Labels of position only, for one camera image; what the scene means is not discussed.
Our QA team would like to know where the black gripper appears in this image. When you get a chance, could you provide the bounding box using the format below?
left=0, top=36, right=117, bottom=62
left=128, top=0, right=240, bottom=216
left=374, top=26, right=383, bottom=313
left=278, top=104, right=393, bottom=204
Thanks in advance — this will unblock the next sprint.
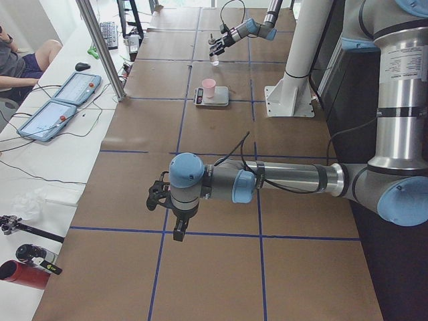
left=215, top=31, right=235, bottom=55
left=173, top=209, right=198, bottom=241

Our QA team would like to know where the clear sauce bottle with pourer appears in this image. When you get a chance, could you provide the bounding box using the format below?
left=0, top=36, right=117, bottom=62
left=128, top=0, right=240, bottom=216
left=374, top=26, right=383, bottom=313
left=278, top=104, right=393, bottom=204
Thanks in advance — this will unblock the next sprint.
left=208, top=33, right=219, bottom=66

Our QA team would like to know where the pink paper cup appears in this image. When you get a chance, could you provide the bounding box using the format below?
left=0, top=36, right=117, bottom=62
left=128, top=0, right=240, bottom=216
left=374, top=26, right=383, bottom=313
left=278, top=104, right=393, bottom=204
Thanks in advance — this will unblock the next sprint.
left=201, top=78, right=216, bottom=98

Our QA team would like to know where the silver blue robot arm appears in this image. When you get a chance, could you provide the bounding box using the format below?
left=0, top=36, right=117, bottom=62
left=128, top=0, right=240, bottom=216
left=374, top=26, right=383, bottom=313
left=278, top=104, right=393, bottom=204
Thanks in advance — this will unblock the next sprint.
left=209, top=0, right=282, bottom=58
left=165, top=1, right=427, bottom=241

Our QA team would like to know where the silver digital kitchen scale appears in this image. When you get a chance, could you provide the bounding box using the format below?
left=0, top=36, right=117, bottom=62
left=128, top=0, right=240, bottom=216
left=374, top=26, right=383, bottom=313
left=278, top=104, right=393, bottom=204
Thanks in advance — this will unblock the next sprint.
left=193, top=86, right=229, bottom=107

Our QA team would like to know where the white power adapter box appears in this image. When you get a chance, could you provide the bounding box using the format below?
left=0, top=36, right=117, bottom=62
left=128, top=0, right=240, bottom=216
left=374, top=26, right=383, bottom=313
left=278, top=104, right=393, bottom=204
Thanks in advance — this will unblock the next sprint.
left=127, top=34, right=140, bottom=62

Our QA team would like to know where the black keyboard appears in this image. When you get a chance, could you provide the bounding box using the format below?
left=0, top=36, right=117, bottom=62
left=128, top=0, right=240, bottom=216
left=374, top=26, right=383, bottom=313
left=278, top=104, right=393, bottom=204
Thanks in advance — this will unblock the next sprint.
left=99, top=21, right=118, bottom=49

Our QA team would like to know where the green plastic clamp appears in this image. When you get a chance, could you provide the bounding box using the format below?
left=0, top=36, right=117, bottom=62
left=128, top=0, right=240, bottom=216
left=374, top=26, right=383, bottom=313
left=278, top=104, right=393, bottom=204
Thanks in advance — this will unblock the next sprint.
left=87, top=46, right=100, bottom=60

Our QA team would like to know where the black computer mouse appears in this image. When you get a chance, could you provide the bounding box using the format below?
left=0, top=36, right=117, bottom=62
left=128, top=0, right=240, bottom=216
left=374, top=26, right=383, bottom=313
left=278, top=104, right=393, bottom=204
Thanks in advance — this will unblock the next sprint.
left=75, top=62, right=91, bottom=72

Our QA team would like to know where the upper blue teach pendant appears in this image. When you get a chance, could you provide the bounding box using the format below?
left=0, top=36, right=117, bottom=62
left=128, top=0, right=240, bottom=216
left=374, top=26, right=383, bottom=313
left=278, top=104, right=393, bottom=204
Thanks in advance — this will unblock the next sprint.
left=51, top=72, right=102, bottom=106

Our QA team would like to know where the blue teach pendant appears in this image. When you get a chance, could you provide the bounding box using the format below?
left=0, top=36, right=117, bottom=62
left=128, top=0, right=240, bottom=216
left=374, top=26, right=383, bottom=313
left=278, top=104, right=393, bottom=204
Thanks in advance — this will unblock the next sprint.
left=17, top=100, right=77, bottom=142
left=51, top=72, right=102, bottom=106

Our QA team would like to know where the crumpled white plastic wrap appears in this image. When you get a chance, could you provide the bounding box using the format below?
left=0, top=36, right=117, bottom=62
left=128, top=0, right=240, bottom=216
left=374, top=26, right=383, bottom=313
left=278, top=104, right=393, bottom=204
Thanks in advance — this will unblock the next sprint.
left=11, top=189, right=46, bottom=223

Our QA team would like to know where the red cylinder tube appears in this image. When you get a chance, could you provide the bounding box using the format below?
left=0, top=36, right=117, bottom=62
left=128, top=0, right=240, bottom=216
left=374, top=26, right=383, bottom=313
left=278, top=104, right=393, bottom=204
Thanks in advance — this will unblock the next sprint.
left=1, top=260, right=49, bottom=290

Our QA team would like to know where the black tripod rod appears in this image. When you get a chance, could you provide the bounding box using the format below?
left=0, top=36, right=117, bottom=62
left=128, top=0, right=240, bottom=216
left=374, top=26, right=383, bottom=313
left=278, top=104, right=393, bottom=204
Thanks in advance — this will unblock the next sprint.
left=1, top=215, right=65, bottom=243

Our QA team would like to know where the lower blue teach pendant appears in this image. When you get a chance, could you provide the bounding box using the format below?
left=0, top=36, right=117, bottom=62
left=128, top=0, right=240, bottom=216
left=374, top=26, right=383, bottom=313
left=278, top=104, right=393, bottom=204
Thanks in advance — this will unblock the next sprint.
left=17, top=100, right=77, bottom=142

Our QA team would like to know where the seated person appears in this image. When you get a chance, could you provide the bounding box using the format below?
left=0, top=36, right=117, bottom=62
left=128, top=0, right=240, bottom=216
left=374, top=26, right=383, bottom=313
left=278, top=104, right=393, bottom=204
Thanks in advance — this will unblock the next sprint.
left=1, top=27, right=63, bottom=104

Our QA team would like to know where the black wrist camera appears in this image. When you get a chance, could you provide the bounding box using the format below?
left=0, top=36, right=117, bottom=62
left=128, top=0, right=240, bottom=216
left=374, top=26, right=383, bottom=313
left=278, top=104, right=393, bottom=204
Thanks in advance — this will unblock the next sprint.
left=146, top=171, right=173, bottom=211

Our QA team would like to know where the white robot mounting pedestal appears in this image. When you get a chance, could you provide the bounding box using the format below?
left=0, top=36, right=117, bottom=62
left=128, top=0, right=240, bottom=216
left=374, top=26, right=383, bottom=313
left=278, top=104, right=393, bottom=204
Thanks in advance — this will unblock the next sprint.
left=265, top=0, right=333, bottom=118

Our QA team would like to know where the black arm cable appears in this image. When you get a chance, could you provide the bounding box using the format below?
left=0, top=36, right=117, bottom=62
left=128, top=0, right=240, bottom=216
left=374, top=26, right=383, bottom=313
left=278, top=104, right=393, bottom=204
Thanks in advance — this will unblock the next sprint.
left=213, top=130, right=379, bottom=194

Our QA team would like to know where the aluminium frame post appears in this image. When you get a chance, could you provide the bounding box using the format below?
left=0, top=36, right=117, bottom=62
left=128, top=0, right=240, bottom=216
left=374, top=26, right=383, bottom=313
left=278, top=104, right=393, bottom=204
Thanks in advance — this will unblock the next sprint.
left=76, top=0, right=126, bottom=102

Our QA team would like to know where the black silver camera lens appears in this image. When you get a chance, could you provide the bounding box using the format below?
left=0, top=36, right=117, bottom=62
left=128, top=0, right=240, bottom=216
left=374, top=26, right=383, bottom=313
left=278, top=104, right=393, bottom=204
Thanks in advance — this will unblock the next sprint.
left=15, top=244, right=62, bottom=275

